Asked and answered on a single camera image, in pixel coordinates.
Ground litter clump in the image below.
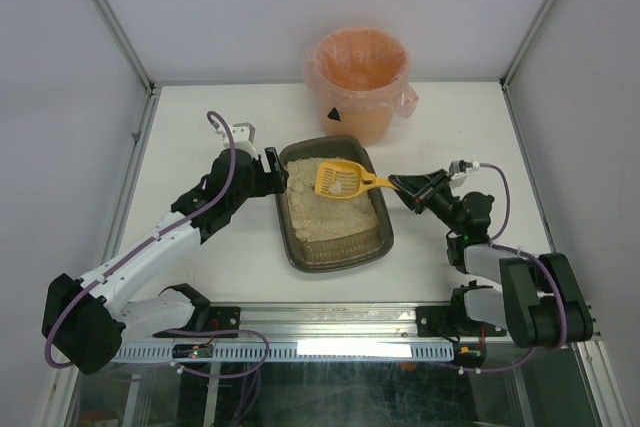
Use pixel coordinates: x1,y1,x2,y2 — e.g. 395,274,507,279
328,181,348,197

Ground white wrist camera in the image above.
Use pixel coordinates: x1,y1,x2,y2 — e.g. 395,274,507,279
448,160,481,181
230,122,258,158

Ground orange trash bin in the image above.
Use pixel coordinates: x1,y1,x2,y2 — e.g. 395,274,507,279
319,31,409,145

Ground dark grey litter box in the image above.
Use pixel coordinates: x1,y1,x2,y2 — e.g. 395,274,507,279
276,136,394,273

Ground cat litter granules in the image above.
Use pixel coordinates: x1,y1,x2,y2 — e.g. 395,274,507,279
285,158,379,242

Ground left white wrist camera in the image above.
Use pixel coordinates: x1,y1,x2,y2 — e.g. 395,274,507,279
230,122,258,158

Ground white slotted cable duct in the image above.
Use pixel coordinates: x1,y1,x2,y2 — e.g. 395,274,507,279
113,339,454,364

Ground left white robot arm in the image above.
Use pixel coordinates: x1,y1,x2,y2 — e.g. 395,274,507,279
42,147,288,374

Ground yellow plastic litter scoop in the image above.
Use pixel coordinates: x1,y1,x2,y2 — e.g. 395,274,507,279
314,159,394,200

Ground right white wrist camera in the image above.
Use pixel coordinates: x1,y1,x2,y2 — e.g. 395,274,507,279
448,160,481,181

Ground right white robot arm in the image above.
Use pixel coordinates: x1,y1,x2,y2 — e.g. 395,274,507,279
389,161,594,348

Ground translucent pink bin liner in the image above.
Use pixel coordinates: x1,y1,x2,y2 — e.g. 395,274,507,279
304,27,419,118

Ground aluminium mounting rail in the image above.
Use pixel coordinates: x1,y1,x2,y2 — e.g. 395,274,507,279
119,301,600,344

